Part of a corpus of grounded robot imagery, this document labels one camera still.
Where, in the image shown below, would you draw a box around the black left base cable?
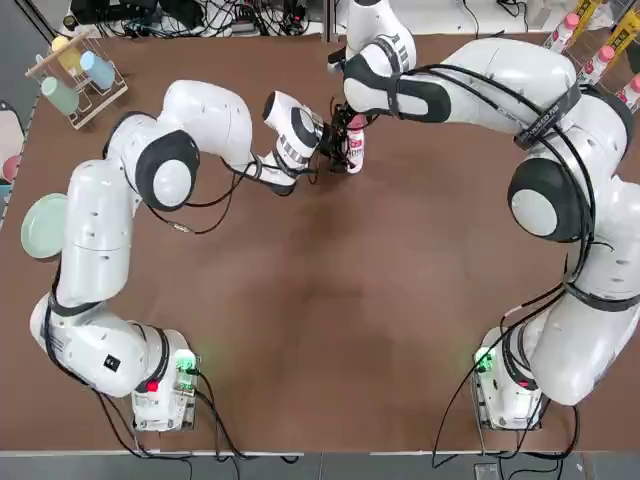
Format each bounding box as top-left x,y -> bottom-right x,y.
187,368 -> 304,464

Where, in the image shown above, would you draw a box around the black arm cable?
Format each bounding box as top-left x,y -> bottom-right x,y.
399,59 -> 616,351
37,149 -> 326,461

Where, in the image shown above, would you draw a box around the black right base cable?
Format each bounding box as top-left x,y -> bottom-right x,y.
432,344 -> 581,464

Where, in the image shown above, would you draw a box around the white drink bottle red label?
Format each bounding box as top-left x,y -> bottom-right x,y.
344,115 -> 369,175

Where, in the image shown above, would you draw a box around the grey power strip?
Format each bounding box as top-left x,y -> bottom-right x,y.
230,17 -> 274,37

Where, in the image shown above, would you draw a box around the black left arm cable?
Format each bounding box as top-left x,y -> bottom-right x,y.
37,149 -> 326,461

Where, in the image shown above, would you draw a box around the pale green plate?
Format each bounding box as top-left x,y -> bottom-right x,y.
20,194 -> 70,261

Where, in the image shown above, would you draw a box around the clear acrylic bottle shelf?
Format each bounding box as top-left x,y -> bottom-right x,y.
542,9 -> 640,151

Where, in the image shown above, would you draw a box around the white bottle with pink cap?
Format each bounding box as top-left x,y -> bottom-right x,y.
615,73 -> 640,114
545,13 -> 582,54
579,45 -> 617,86

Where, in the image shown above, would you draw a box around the black electronics box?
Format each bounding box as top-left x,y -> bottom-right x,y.
69,0 -> 162,25

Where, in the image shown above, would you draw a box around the aluminium profile post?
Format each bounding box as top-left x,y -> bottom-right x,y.
322,0 -> 340,45

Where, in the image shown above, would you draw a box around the white side table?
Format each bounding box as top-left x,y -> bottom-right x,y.
335,0 -> 539,36

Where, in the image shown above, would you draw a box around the green cup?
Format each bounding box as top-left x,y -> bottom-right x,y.
40,75 -> 81,116

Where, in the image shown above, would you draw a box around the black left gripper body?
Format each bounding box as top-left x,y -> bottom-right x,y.
319,122 -> 339,161

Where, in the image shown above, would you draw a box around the black base cable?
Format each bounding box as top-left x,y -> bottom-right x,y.
187,368 -> 304,464
432,344 -> 581,464

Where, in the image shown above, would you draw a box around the black adapter cable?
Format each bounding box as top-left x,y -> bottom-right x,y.
460,0 -> 507,43

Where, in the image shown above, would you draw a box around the yellow cup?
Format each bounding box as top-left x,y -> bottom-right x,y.
51,35 -> 84,74

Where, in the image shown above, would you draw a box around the black cable tangle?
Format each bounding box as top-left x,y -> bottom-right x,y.
159,0 -> 324,39

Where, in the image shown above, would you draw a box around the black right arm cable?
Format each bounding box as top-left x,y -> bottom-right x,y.
399,59 -> 616,351

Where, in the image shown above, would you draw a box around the blue cup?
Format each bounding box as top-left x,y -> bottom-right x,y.
79,50 -> 117,92

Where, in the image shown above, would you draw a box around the yellow drink bottle orange cap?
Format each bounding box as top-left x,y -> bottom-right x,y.
605,10 -> 640,52
573,0 -> 604,32

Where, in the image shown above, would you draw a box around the pink cup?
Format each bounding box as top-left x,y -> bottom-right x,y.
1,154 -> 23,183

